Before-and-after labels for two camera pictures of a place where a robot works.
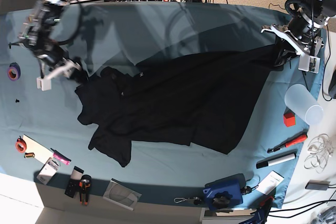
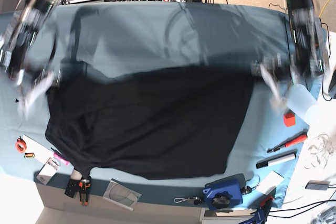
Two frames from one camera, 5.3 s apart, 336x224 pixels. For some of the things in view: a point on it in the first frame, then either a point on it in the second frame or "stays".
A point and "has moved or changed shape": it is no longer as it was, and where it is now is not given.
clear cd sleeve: x=122 y=194 stays
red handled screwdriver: x=297 y=139 stays
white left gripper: x=44 y=83 -> x=32 y=89
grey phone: x=316 y=184 stays
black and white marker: x=276 y=159 stays
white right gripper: x=308 y=61 -> x=270 y=68
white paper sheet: x=41 y=152 stays
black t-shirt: x=209 y=98 has moved or changed shape
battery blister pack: x=48 y=171 stays
